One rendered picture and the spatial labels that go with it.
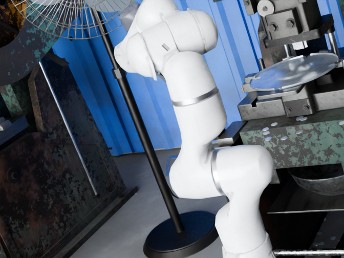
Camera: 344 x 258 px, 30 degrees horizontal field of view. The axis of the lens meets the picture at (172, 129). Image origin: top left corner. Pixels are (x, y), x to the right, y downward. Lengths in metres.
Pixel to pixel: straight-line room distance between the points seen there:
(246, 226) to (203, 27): 0.47
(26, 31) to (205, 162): 1.68
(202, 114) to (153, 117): 2.58
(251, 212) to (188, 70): 0.37
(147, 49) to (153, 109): 2.51
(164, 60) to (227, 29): 2.10
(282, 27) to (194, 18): 0.62
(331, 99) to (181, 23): 0.74
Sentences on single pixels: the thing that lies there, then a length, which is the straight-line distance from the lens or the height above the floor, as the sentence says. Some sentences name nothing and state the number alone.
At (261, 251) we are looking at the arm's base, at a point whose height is 0.58.
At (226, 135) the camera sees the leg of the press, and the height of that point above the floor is 0.64.
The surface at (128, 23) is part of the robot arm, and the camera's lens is 1.93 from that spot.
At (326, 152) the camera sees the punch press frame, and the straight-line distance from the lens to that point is 2.05.
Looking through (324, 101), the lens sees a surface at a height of 0.67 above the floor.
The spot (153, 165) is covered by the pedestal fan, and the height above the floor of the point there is 0.39.
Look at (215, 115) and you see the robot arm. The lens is 1.43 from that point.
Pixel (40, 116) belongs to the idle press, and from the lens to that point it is 3.27.
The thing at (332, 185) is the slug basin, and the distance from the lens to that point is 2.21.
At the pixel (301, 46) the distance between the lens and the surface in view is 2.17.
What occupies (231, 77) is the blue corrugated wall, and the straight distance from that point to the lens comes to 3.66.
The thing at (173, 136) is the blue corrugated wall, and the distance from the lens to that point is 4.02.
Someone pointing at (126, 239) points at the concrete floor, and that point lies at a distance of 3.20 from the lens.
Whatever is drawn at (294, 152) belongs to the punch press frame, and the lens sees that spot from 2.09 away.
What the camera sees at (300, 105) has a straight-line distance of 2.07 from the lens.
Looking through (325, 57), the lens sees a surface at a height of 0.78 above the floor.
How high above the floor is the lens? 1.38
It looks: 18 degrees down
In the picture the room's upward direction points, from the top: 20 degrees counter-clockwise
